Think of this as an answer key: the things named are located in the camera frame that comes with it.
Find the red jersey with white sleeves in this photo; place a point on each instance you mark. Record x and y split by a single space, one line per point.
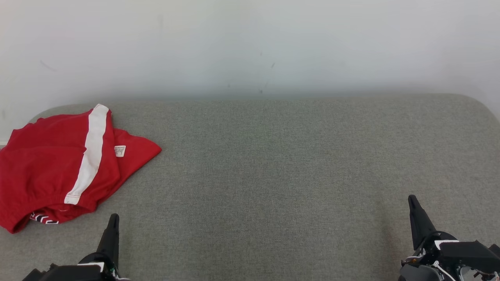
136 152

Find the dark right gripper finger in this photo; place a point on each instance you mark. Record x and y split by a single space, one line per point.
421 222

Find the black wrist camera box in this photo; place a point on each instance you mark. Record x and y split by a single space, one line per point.
468 253
58 274

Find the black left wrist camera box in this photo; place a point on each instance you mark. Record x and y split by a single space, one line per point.
58 274

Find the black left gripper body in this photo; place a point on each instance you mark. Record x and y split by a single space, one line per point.
107 269

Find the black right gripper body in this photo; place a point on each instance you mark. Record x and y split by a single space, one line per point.
431 249

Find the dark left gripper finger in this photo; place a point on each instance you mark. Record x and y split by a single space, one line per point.
111 238

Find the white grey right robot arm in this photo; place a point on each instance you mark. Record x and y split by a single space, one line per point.
418 274

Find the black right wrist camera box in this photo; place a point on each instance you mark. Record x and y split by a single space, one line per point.
468 253

